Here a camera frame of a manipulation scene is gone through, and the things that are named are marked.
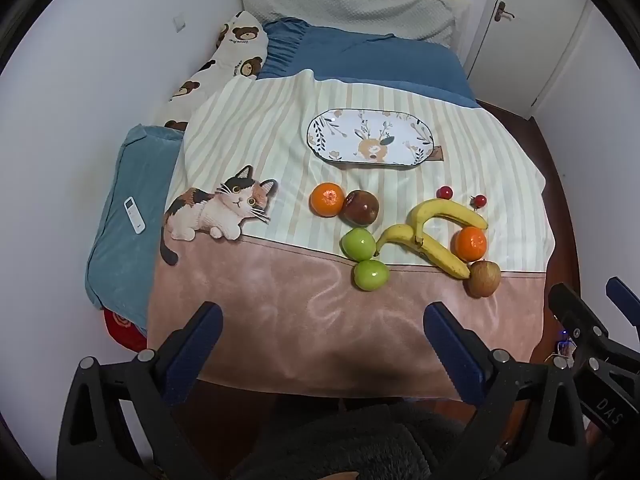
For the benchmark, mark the red patterned cloth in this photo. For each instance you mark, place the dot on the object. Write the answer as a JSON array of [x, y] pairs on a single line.
[[122, 332]]

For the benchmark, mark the small red cherry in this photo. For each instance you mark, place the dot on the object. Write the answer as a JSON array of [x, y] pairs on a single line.
[[444, 192], [480, 201]]

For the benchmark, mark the white remote control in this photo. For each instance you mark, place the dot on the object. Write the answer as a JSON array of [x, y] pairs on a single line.
[[134, 215]]

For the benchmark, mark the green apple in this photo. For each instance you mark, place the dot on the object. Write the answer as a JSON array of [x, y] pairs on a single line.
[[371, 275], [358, 244]]

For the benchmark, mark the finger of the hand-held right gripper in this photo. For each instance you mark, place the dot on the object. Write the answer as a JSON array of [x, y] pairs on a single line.
[[625, 295], [575, 317]]

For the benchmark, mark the grey-white textured pillow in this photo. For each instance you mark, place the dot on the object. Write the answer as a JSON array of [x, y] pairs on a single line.
[[360, 12]]

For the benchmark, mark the white door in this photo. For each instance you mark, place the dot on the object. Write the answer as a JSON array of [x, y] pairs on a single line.
[[540, 45]]

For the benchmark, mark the light red apple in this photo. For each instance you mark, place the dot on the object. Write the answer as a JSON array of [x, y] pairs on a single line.
[[484, 279]]

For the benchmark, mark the orange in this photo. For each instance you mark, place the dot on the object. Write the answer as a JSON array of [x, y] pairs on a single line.
[[327, 200], [470, 244]]

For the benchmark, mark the blue bed sheet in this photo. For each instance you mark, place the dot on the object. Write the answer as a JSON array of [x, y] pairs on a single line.
[[375, 60]]

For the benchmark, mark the striped cat print blanket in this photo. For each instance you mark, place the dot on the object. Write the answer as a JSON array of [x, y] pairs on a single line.
[[300, 305]]

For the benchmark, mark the blue velvet cushion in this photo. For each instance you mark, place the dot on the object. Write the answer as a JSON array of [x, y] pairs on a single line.
[[125, 265]]

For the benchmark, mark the white wall switch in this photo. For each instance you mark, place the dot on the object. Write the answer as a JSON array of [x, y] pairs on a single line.
[[179, 23]]

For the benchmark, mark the dark brown-red apple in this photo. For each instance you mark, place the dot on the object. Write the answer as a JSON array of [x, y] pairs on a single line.
[[361, 207]]

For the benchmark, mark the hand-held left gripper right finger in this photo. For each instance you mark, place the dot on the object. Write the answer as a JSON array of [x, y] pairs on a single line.
[[452, 347]]

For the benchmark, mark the dark fluffy garment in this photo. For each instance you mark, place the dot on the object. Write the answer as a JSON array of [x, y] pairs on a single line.
[[350, 440]]

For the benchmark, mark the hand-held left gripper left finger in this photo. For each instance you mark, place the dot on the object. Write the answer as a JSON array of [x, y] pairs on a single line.
[[192, 350]]

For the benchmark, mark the bear print long pillow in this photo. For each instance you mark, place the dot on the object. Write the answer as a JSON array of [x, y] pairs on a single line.
[[235, 55]]

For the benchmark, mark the oval floral ceramic plate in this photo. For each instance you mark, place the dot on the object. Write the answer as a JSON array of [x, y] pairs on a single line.
[[340, 135]]

